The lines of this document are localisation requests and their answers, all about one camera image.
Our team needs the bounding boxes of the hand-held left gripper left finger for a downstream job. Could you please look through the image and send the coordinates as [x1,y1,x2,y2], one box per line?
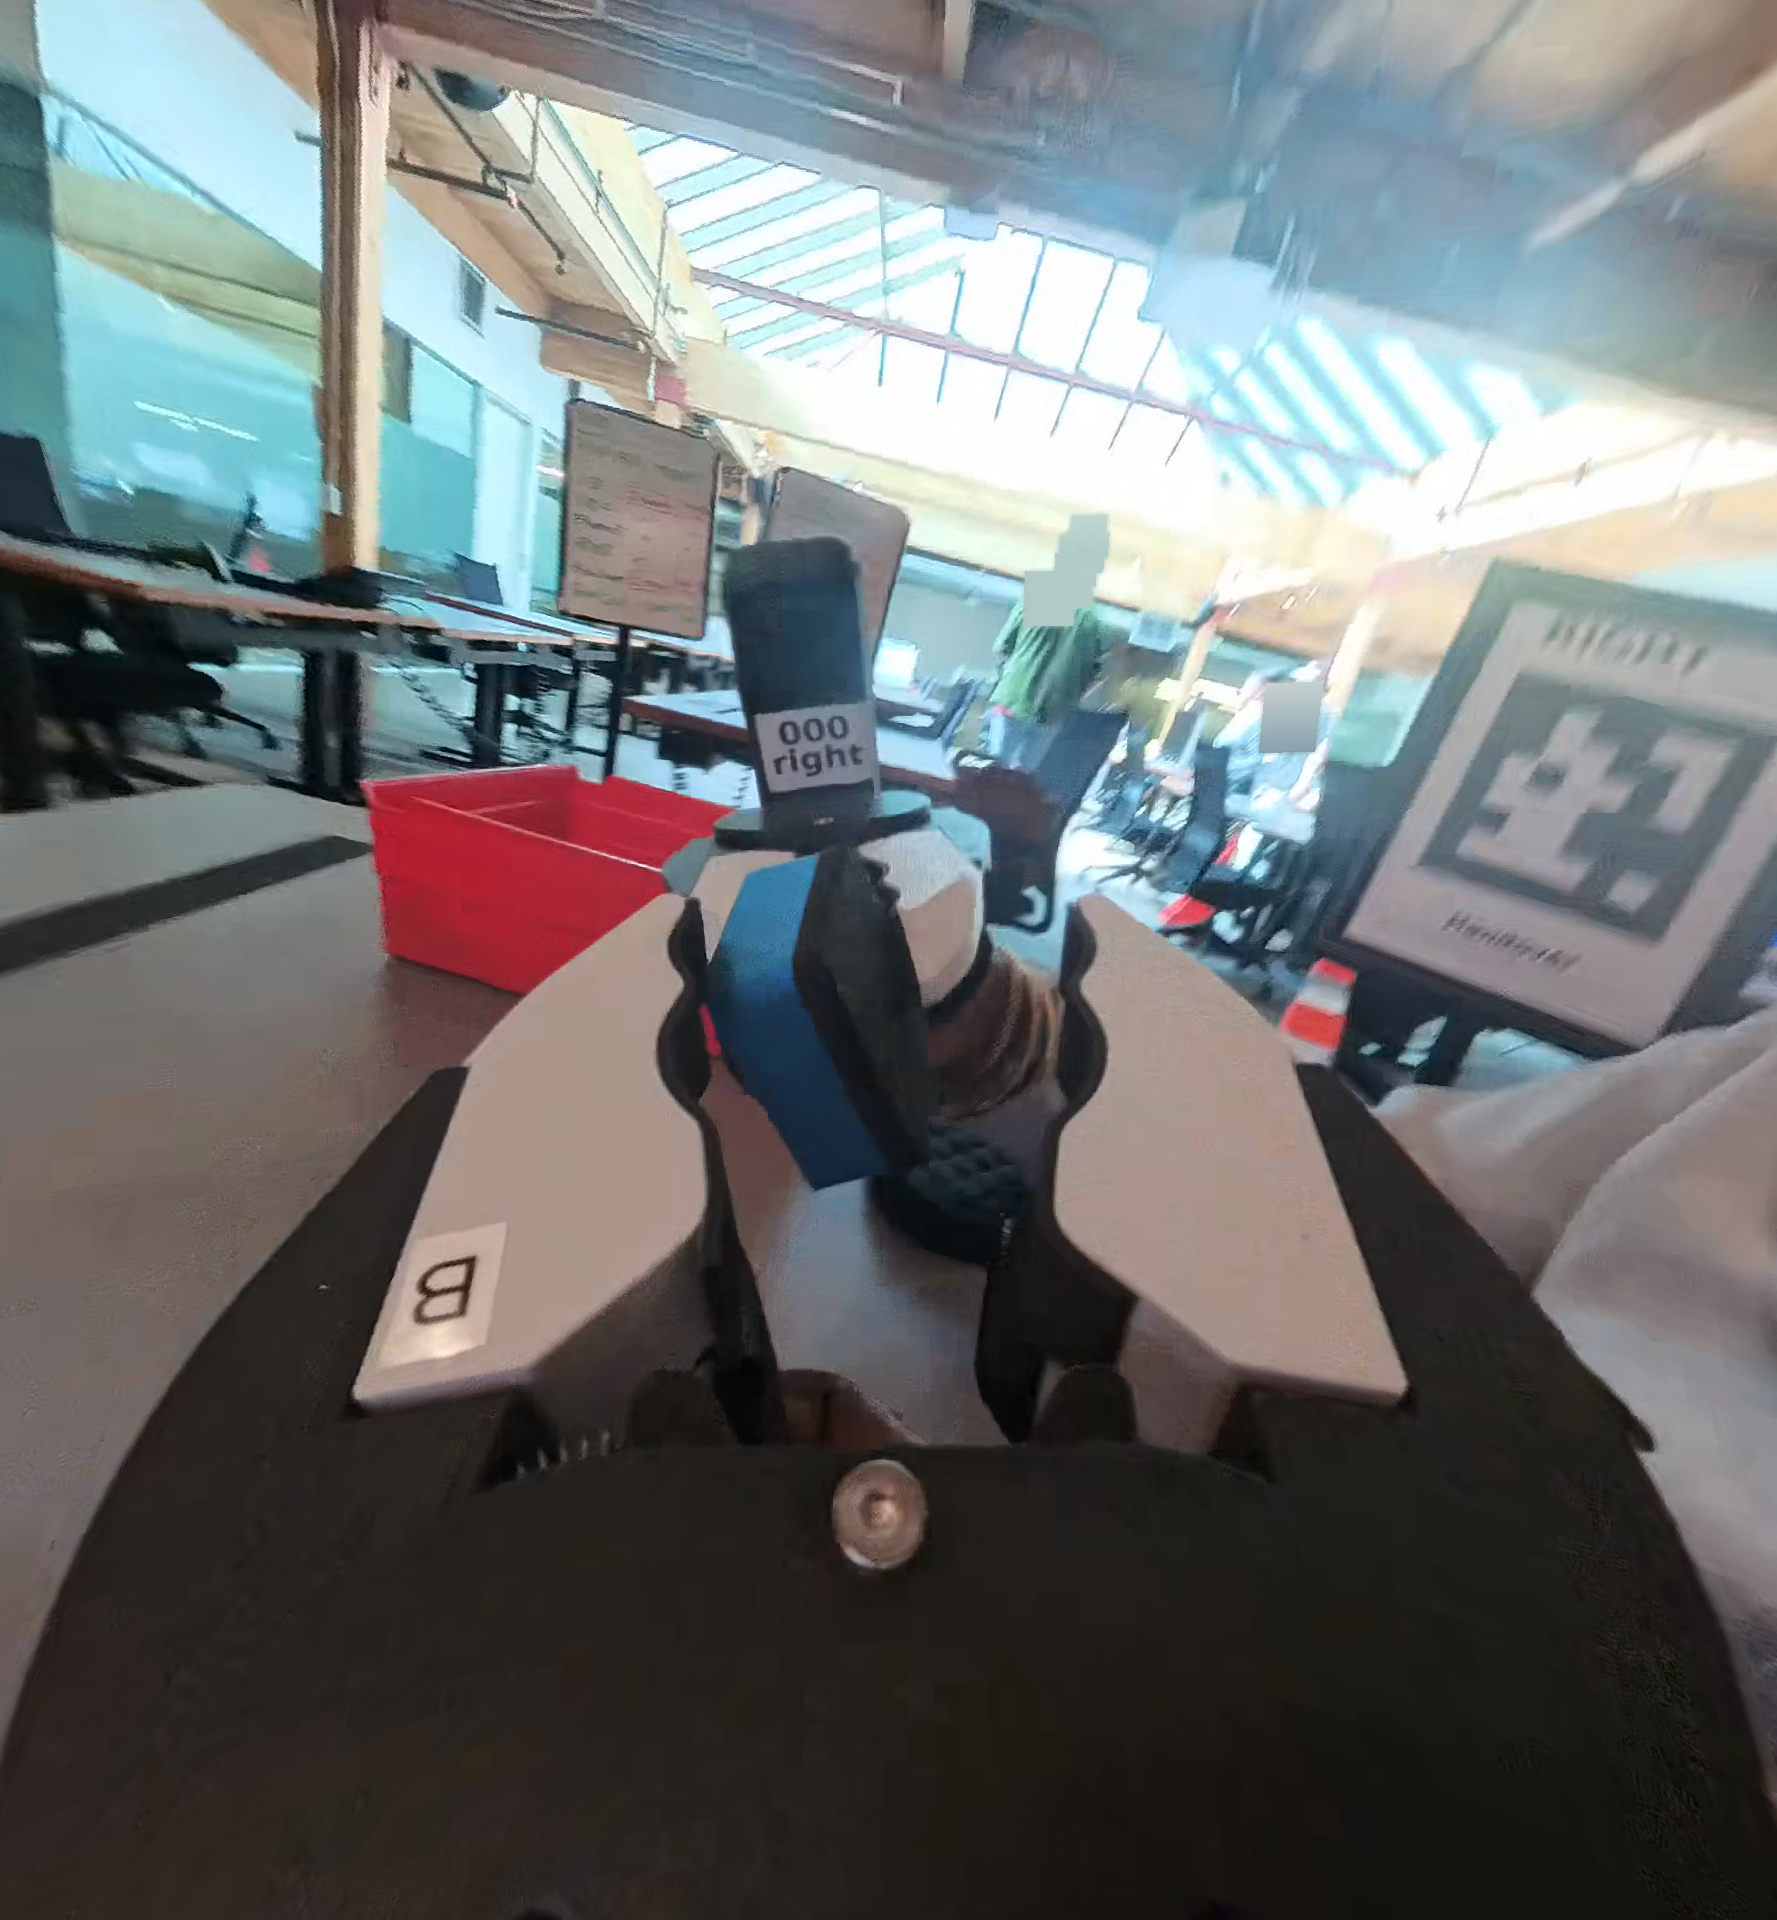
[352,897,717,1414]

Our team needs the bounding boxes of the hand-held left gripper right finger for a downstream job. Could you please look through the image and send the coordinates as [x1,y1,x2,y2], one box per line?
[1053,897,1412,1405]

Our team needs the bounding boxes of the light blue block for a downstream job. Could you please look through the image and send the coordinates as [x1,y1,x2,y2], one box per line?
[703,854,893,1192]

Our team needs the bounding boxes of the red plastic bin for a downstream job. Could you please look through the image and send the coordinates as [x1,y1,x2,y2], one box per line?
[360,763,743,998]

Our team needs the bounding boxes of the person's left hand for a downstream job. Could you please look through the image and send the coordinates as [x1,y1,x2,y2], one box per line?
[786,1369,923,1445]

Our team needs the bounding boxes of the grey board on stand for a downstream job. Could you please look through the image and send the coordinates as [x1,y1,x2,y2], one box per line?
[759,467,913,606]
[557,395,723,640]

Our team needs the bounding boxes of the dark office chair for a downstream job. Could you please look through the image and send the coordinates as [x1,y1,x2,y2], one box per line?
[953,708,1133,935]

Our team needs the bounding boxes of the orange traffic cone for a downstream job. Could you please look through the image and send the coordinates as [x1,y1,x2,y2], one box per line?
[1276,957,1362,1070]

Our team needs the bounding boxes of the black tape strip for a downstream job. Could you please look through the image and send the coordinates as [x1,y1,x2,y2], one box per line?
[0,834,374,1001]

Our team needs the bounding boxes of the black white marker sign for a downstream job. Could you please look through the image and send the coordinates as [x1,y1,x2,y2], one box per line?
[1304,557,1777,1054]

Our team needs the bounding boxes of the wooden pillar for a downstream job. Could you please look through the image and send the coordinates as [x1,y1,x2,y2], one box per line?
[314,0,391,575]

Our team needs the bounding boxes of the black office chair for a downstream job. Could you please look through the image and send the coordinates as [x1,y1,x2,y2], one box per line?
[0,412,226,800]

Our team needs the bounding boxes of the gold bracelets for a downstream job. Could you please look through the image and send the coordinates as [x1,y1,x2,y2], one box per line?
[936,959,1065,1122]

